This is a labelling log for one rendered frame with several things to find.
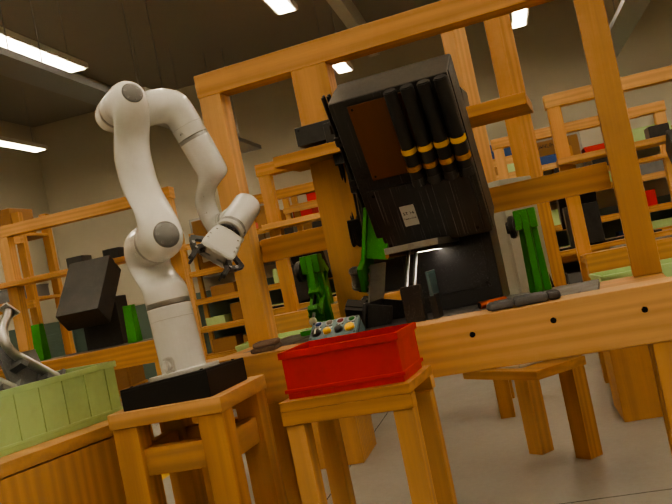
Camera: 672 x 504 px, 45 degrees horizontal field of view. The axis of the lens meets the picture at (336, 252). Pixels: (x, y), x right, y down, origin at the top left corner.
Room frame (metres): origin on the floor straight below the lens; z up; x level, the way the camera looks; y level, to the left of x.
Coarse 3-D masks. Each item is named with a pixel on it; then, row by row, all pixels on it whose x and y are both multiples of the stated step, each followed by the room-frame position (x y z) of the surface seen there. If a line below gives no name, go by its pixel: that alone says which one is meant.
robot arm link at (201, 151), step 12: (204, 132) 2.30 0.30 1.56; (180, 144) 2.31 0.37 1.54; (192, 144) 2.29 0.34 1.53; (204, 144) 2.29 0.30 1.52; (192, 156) 2.30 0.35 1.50; (204, 156) 2.29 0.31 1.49; (216, 156) 2.31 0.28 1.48; (204, 168) 2.30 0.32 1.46; (216, 168) 2.30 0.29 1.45; (204, 180) 2.31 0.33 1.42; (216, 180) 2.32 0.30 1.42; (204, 192) 2.34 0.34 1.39; (204, 204) 2.37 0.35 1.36; (204, 216) 2.37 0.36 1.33; (216, 216) 2.38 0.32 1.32
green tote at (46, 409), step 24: (24, 384) 2.26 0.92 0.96; (48, 384) 2.32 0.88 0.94; (72, 384) 2.40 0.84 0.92; (96, 384) 2.48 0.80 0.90; (0, 408) 2.18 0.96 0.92; (24, 408) 2.24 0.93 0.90; (48, 408) 2.31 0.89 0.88; (72, 408) 2.39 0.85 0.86; (96, 408) 2.47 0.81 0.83; (120, 408) 2.55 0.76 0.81; (0, 432) 2.16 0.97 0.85; (24, 432) 2.23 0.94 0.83; (48, 432) 2.29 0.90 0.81; (0, 456) 2.15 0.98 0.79
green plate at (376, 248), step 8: (368, 216) 2.53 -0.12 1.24; (368, 224) 2.53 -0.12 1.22; (368, 232) 2.54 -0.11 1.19; (368, 240) 2.54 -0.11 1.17; (376, 240) 2.53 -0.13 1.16; (368, 248) 2.54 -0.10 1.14; (376, 248) 2.53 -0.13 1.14; (384, 248) 2.52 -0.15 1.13; (368, 256) 2.54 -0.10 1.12; (376, 256) 2.53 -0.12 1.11; (384, 256) 2.53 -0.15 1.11; (368, 264) 2.58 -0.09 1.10; (368, 272) 2.59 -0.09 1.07
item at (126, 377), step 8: (128, 368) 11.30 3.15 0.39; (136, 368) 11.58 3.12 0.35; (120, 376) 11.06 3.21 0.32; (128, 376) 11.30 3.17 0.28; (136, 376) 11.52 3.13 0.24; (144, 376) 11.83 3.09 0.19; (120, 384) 11.01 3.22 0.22; (128, 384) 11.24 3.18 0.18; (136, 384) 11.46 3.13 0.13; (120, 400) 10.88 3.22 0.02
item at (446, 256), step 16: (464, 240) 2.60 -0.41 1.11; (480, 240) 2.58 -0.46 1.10; (496, 240) 2.68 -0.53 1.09; (432, 256) 2.64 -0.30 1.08; (448, 256) 2.62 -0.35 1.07; (464, 256) 2.60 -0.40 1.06; (480, 256) 2.59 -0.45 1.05; (496, 256) 2.61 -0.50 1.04; (448, 272) 2.62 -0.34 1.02; (464, 272) 2.61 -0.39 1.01; (480, 272) 2.59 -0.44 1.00; (496, 272) 2.58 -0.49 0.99; (448, 288) 2.63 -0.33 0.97; (464, 288) 2.61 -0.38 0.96; (480, 288) 2.60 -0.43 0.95; (496, 288) 2.58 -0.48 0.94; (448, 304) 2.63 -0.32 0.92; (464, 304) 2.62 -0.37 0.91
